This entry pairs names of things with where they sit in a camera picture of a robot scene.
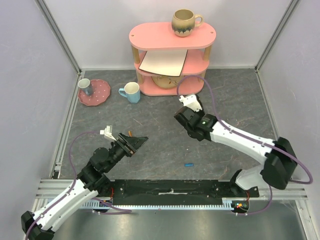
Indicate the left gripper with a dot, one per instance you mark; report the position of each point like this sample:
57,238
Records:
126,144

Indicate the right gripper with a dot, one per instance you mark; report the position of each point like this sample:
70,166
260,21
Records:
182,117

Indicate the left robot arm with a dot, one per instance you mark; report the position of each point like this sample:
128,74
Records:
88,184

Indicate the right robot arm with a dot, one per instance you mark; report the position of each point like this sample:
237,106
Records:
275,166

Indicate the beige floral bowl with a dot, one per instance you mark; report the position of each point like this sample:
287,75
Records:
166,82

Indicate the light blue mug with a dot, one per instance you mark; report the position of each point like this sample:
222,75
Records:
131,91

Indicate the white square plate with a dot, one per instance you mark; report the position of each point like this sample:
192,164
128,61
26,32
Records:
164,62

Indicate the pink dotted plate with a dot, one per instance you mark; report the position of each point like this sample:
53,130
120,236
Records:
101,91

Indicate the grey small mug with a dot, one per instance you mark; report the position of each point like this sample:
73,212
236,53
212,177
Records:
86,86

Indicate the pink three-tier shelf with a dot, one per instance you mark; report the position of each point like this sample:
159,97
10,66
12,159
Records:
160,36

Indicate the beige ceramic mug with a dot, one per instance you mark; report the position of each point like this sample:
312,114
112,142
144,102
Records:
184,21

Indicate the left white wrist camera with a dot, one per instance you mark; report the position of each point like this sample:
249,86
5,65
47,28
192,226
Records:
107,133

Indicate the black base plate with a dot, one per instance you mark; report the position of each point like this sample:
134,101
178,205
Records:
195,187

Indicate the aluminium front rail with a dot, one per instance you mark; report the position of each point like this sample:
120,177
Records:
50,188

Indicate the right aluminium frame post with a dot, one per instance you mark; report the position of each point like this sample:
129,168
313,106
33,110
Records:
277,33

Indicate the aluminium frame post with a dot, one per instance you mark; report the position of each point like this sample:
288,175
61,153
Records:
58,34
277,33

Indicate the left aluminium frame post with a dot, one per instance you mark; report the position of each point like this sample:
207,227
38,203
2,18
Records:
58,34

